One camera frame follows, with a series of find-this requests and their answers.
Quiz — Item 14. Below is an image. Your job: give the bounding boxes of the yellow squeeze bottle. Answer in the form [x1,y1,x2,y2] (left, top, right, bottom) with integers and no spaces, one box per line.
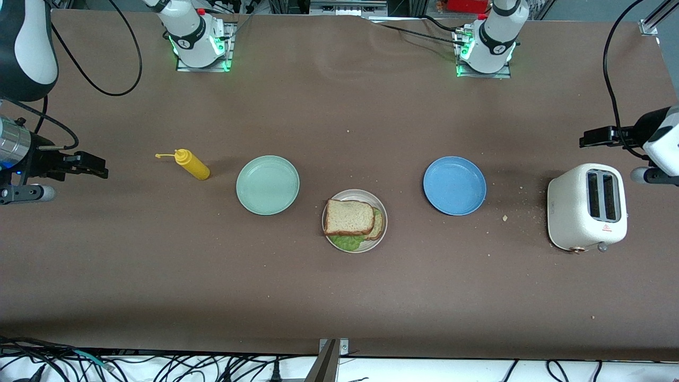
[155,149,211,181]

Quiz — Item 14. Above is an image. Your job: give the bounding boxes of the brown bread slice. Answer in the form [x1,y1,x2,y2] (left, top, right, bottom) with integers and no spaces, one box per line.
[324,199,376,237]
[365,209,385,241]

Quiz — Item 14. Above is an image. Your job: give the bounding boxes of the green lettuce leaf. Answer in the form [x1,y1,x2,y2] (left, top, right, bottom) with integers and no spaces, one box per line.
[328,208,384,252]

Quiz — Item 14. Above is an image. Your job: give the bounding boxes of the blue plate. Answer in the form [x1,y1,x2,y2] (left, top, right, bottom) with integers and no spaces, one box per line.
[423,156,487,216]

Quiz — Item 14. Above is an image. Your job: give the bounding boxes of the mint green plate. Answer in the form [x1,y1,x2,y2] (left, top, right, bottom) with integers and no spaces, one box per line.
[236,155,301,216]

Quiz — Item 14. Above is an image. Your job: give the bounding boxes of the beige plate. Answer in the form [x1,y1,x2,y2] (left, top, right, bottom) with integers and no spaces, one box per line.
[321,189,388,254]

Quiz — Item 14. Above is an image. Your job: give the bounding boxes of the white toaster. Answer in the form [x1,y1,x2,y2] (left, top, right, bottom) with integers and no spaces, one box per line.
[547,163,628,254]

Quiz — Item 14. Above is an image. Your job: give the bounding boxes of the red box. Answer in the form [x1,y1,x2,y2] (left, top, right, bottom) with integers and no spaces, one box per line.
[447,0,491,14]

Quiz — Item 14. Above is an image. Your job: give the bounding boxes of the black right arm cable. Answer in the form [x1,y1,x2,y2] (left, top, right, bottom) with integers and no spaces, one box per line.
[0,0,143,152]

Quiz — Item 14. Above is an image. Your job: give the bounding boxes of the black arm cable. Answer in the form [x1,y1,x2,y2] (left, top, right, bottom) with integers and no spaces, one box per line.
[0,0,143,152]
[603,0,649,160]

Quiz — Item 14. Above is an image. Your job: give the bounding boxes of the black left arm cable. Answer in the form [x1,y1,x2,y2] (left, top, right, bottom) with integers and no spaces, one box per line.
[603,0,649,160]

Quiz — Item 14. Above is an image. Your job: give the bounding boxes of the aluminium frame rail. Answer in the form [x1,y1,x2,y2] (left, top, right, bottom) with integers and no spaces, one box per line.
[639,0,679,37]

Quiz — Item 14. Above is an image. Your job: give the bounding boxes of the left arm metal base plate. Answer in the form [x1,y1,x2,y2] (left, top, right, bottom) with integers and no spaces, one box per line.
[455,29,512,79]

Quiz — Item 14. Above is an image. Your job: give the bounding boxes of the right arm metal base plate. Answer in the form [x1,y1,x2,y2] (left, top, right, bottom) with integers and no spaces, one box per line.
[175,21,237,72]

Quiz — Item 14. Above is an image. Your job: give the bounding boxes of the tangled black floor cables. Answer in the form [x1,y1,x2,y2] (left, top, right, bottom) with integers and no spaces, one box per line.
[0,334,298,382]

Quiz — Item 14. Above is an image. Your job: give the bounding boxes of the teal floor cable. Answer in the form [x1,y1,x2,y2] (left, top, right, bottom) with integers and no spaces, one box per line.
[73,349,115,371]

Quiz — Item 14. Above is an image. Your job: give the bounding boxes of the black base power cable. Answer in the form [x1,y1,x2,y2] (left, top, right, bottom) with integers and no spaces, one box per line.
[369,15,467,48]

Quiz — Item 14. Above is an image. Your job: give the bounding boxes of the silver back frame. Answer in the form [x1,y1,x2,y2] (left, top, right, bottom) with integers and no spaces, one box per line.
[309,0,389,16]

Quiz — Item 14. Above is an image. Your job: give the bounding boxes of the dark metal frame strut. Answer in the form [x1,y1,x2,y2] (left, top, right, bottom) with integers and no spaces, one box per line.
[304,340,340,382]

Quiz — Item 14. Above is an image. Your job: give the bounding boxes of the silver table edge bracket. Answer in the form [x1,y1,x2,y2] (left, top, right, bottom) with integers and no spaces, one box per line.
[318,337,350,357]

